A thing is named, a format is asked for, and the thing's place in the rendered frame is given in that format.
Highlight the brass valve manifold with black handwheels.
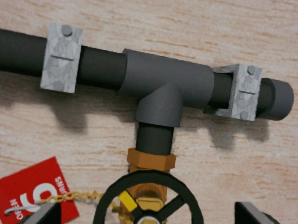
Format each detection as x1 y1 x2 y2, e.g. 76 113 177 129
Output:
0 22 294 224

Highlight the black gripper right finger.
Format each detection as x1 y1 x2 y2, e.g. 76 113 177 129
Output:
234 202 280 224

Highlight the red tag with gold chain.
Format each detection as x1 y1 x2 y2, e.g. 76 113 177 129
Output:
0 156 134 224

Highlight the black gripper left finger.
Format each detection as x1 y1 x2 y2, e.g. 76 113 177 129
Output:
17 203 62 224

